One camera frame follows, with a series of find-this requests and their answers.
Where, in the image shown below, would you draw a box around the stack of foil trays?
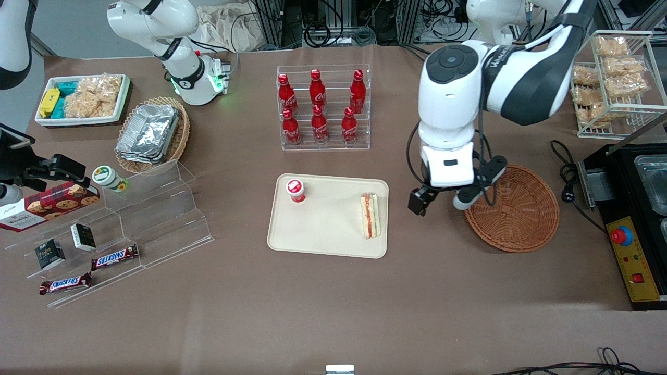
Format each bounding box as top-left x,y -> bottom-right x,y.
116,103 -> 180,165

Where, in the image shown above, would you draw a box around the white rectangular snack bin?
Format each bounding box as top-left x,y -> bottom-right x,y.
34,73 -> 132,127

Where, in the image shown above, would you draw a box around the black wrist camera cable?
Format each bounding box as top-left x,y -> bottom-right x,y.
406,121 -> 497,208

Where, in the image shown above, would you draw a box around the clear acrylic stepped shelf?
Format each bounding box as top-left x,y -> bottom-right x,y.
4,159 -> 215,309

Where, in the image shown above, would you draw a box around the aluminium frame post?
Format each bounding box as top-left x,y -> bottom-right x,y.
399,0 -> 423,45
254,0 -> 285,50

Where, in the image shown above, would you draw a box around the small black carton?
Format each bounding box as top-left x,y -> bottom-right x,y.
70,223 -> 97,252
34,239 -> 66,270

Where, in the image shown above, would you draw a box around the beige plastic tray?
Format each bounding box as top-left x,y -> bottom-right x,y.
267,173 -> 390,259

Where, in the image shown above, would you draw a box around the black appliance with yellow panel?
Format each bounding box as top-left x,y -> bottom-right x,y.
577,112 -> 667,311

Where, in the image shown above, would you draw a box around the red cola bottle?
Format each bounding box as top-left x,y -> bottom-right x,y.
277,73 -> 299,114
349,69 -> 366,114
341,107 -> 359,145
281,108 -> 302,146
311,104 -> 329,144
309,69 -> 327,111

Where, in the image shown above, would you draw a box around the triangular sandwich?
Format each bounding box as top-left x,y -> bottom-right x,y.
360,192 -> 381,240

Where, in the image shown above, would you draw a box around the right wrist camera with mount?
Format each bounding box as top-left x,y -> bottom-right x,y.
0,124 -> 36,181

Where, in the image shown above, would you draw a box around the clear acrylic bottle rack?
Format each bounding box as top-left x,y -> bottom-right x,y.
276,64 -> 372,152

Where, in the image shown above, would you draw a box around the black power cable with plug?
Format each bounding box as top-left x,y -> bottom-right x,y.
550,140 -> 608,233

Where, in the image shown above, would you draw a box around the round brown wicker basket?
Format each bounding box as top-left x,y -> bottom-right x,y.
462,163 -> 560,254

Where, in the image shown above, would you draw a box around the beige crumpled cloth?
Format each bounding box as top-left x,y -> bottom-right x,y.
195,4 -> 261,53

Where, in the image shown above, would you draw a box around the large rice cracker bag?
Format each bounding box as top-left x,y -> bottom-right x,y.
64,76 -> 121,119

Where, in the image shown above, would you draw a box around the yellow snack packet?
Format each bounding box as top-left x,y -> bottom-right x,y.
39,87 -> 61,119

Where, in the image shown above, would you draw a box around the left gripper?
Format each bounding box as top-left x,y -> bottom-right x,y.
407,144 -> 477,217

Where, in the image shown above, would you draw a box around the oval tan wicker basket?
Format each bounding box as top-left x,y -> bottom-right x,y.
115,96 -> 191,175

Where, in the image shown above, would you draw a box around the black floor cables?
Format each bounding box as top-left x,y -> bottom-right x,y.
492,347 -> 667,375

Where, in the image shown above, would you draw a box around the green lidded yoghurt cup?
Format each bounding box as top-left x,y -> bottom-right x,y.
92,165 -> 129,193

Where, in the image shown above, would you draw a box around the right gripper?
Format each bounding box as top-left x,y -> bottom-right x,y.
0,154 -> 87,208

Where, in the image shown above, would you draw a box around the white wire rack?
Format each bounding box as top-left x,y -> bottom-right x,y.
565,30 -> 667,140

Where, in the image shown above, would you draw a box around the small rice cracker bag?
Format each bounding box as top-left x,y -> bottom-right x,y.
572,85 -> 605,106
596,35 -> 629,57
603,56 -> 647,78
604,74 -> 650,98
576,103 -> 610,128
572,65 -> 600,86

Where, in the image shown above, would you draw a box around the red lidded small cup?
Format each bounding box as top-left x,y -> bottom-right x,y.
285,178 -> 307,204

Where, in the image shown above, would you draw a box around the teal snack packet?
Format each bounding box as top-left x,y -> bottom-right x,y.
52,79 -> 81,119

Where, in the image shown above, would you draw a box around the red tartan cookie box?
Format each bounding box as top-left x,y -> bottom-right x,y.
0,181 -> 101,233

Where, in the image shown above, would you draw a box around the Snickers chocolate bar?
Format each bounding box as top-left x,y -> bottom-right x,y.
91,244 -> 140,271
39,272 -> 93,296

